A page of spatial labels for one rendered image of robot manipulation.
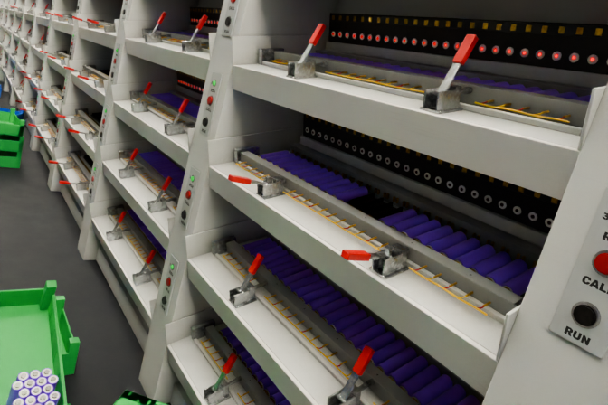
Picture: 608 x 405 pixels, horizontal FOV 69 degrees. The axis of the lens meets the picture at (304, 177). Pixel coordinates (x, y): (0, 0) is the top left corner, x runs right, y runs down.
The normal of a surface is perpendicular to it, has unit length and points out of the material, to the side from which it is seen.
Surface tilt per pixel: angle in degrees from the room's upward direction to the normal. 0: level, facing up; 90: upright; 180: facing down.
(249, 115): 90
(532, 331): 90
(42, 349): 22
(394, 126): 107
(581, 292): 90
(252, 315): 17
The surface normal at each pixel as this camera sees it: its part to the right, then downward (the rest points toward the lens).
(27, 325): 0.47, -0.76
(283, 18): 0.58, 0.30
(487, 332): 0.03, -0.93
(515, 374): -0.77, -0.09
